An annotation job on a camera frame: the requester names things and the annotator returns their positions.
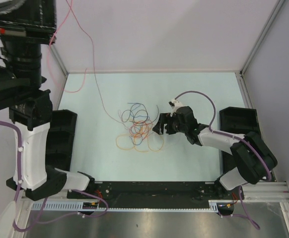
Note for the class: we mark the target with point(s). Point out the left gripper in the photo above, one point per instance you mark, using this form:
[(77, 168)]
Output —
[(31, 20)]

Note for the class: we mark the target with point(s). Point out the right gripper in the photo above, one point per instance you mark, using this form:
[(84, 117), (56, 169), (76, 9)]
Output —
[(164, 118)]

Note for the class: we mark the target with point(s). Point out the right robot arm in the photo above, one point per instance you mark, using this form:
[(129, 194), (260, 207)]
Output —
[(224, 141)]

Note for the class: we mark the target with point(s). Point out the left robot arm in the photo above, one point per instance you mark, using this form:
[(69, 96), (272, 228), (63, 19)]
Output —
[(30, 114)]

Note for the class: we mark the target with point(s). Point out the right black sorting bin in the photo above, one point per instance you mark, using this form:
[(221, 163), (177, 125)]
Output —
[(244, 121)]

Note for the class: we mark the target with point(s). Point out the black sorting bin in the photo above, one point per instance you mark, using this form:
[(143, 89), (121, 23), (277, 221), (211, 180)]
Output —
[(60, 139), (244, 121)]

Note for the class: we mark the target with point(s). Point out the left black sorting bin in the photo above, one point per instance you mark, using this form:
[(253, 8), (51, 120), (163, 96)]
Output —
[(60, 139)]

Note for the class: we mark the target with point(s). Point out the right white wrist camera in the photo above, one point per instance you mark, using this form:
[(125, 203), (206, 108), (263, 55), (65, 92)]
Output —
[(175, 104)]

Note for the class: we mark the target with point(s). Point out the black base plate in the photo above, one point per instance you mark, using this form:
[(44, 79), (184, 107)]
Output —
[(161, 195)]

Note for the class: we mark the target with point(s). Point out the white slotted cable duct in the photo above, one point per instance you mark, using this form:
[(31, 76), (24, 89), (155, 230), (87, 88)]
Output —
[(79, 207)]

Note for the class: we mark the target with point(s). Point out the aluminium frame rail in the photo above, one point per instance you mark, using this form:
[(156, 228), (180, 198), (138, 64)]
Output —
[(263, 34)]

